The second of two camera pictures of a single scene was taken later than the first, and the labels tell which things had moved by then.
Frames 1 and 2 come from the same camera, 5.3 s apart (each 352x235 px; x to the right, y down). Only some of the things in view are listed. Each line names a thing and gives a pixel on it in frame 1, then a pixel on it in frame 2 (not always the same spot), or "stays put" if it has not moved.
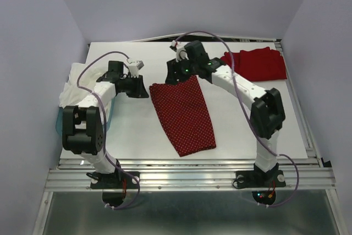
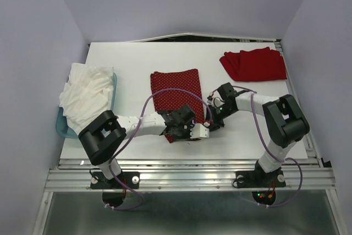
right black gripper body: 186,69 -> 215,118
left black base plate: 114,185 stays put
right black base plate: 263,184 stays put
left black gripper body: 127,84 -> 183,131
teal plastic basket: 59,125 stays put
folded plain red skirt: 262,64 stays put
